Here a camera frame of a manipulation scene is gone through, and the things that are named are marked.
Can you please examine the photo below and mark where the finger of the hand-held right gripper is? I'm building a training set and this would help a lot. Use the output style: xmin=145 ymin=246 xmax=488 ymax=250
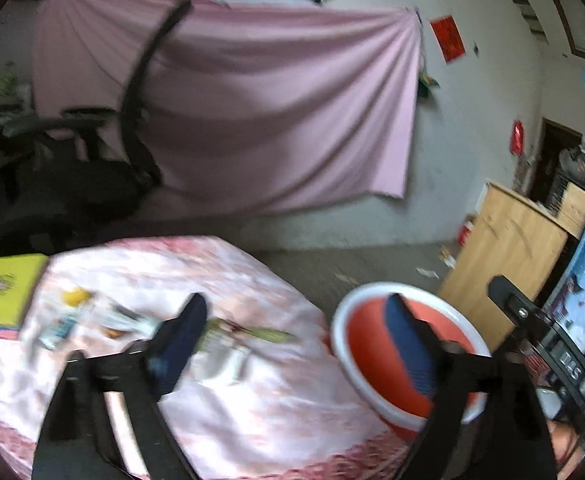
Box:
xmin=488 ymin=275 xmax=548 ymax=332

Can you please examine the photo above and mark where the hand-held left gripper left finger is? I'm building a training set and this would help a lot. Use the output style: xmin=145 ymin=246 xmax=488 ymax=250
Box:
xmin=31 ymin=292 xmax=208 ymax=480

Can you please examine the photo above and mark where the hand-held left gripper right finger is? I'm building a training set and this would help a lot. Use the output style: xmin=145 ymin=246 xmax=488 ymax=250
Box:
xmin=385 ymin=294 xmax=558 ymax=480

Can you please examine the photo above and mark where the orange white plastic basin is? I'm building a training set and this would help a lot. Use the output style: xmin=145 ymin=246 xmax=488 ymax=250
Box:
xmin=329 ymin=282 xmax=493 ymax=441

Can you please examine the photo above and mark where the white packet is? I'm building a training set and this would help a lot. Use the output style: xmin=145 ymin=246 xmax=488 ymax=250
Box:
xmin=197 ymin=345 xmax=250 ymax=386

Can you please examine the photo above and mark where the green white wrapper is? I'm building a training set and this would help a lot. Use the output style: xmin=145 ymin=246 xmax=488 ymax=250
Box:
xmin=197 ymin=317 xmax=295 ymax=356

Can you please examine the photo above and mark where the small yellow block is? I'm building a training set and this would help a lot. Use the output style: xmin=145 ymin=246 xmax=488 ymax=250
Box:
xmin=62 ymin=286 xmax=90 ymax=307

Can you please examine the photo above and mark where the blue white wrapper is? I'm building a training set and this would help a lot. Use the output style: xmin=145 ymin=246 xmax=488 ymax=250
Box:
xmin=37 ymin=305 xmax=93 ymax=351

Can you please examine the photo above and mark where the person's right hand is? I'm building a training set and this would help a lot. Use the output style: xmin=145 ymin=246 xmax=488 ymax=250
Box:
xmin=547 ymin=421 xmax=585 ymax=470

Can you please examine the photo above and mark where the wooden cabinet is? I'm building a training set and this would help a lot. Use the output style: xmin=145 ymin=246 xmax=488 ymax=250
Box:
xmin=437 ymin=180 xmax=575 ymax=356

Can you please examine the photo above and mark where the small wooden panel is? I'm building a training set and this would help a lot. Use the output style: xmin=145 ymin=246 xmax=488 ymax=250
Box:
xmin=555 ymin=182 xmax=585 ymax=238

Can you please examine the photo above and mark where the floral pink tablecloth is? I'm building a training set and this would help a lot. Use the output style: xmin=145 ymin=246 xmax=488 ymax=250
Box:
xmin=0 ymin=234 xmax=423 ymax=480

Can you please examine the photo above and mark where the grey metal pot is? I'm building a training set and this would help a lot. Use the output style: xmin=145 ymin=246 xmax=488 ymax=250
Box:
xmin=559 ymin=142 xmax=585 ymax=181

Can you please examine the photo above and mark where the black office chair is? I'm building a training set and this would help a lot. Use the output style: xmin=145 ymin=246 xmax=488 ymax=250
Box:
xmin=0 ymin=0 xmax=193 ymax=256

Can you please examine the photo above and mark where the yellow book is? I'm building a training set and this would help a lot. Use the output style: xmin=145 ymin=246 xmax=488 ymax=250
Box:
xmin=0 ymin=254 xmax=49 ymax=331

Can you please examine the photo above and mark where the dark door frame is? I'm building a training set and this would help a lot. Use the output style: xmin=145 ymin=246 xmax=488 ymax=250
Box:
xmin=527 ymin=117 xmax=584 ymax=206

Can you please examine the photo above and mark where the pink wall cloth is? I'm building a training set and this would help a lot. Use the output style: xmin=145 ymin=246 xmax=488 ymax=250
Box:
xmin=32 ymin=0 xmax=423 ymax=218

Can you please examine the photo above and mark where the red paper wall decoration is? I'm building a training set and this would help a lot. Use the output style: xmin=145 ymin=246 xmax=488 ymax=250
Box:
xmin=429 ymin=15 xmax=466 ymax=64

